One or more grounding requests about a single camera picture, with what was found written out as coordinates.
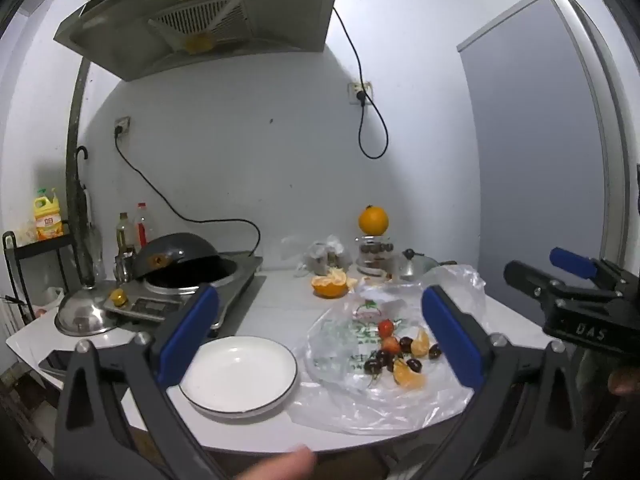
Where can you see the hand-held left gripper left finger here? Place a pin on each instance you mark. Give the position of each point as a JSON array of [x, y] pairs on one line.
[[187, 335]]

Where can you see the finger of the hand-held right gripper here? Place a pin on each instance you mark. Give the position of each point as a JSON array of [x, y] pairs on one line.
[[575, 262], [525, 277]]

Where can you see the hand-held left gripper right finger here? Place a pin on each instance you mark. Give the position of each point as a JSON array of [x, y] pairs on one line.
[[452, 340]]

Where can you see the dark red cherry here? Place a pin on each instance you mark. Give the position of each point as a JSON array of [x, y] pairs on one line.
[[434, 352], [382, 356], [371, 366], [414, 365], [406, 344]]

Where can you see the orange segment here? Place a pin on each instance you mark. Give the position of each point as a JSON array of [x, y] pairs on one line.
[[409, 377], [421, 343]]

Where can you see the red strawberry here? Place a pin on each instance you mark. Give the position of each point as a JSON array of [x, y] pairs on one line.
[[391, 345], [385, 329]]

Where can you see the white ceramic bowl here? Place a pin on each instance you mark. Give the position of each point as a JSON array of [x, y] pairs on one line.
[[240, 375]]

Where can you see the printed clear plastic bag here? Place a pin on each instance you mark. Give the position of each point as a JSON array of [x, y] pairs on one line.
[[340, 360]]

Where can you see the person's right hand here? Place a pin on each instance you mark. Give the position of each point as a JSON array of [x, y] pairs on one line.
[[625, 382]]

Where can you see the person's left hand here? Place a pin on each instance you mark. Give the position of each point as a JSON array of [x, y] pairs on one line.
[[285, 465]]

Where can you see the yellow cooker knob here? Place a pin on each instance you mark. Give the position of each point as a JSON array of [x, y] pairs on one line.
[[119, 297]]

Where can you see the black wok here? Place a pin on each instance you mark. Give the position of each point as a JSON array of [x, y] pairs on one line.
[[175, 250]]

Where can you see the steel induction cooker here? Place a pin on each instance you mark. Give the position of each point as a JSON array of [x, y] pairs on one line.
[[240, 265]]

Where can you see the steel cup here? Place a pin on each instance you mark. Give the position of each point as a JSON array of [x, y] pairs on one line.
[[122, 267]]

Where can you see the steel pot lid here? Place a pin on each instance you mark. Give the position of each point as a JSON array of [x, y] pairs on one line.
[[82, 315]]

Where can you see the clear plastic container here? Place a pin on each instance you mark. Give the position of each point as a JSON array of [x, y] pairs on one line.
[[372, 260]]

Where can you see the red cap bottle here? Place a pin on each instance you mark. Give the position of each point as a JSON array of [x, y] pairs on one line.
[[143, 227]]

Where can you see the cooking oil bottle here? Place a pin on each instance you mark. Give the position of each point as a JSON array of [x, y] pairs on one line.
[[124, 235]]

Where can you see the grey door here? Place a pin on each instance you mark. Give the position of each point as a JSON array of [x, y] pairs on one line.
[[530, 135]]

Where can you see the half peeled orange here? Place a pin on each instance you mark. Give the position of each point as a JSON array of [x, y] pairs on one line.
[[327, 286]]

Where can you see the whole orange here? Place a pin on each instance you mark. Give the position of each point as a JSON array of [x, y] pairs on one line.
[[373, 220]]

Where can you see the black umbrella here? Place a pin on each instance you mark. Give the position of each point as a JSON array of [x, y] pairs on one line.
[[82, 220]]

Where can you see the small clear plastic bag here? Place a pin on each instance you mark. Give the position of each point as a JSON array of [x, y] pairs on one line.
[[320, 250]]

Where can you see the black metal rack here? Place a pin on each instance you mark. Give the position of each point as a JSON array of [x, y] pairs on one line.
[[37, 246]]

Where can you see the yellow detergent bottle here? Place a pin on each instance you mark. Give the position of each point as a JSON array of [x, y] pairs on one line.
[[47, 222]]

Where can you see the rusty vertical pipe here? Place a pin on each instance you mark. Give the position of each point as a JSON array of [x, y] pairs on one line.
[[75, 110]]

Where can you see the white wall socket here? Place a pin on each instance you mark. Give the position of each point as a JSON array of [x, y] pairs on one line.
[[123, 122], [369, 87]]

